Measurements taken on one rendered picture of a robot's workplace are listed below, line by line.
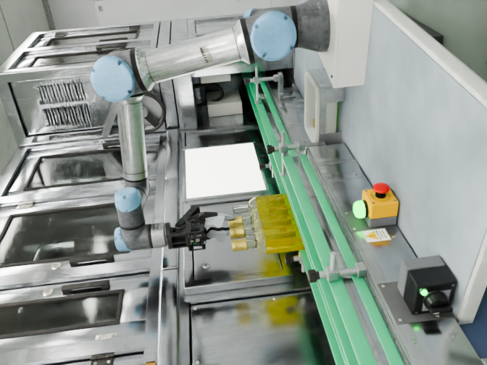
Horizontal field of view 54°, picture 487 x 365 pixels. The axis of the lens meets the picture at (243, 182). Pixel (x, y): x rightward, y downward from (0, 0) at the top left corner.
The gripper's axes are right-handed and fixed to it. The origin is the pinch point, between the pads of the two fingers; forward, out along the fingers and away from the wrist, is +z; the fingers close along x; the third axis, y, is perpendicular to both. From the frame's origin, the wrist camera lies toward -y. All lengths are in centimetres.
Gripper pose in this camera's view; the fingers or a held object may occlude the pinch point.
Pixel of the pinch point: (231, 222)
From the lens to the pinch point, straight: 151.6
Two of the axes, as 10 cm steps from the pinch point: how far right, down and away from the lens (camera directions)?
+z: 9.9, -1.1, 0.6
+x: -0.6, -8.4, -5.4
